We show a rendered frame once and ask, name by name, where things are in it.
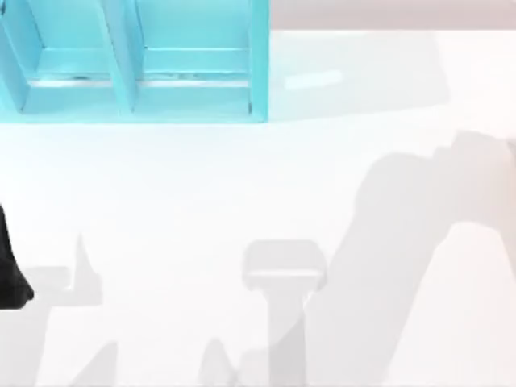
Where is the light blue rack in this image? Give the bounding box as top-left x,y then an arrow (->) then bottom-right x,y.
0,0 -> 270,123

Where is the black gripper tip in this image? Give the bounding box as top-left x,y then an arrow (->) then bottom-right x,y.
0,204 -> 35,311

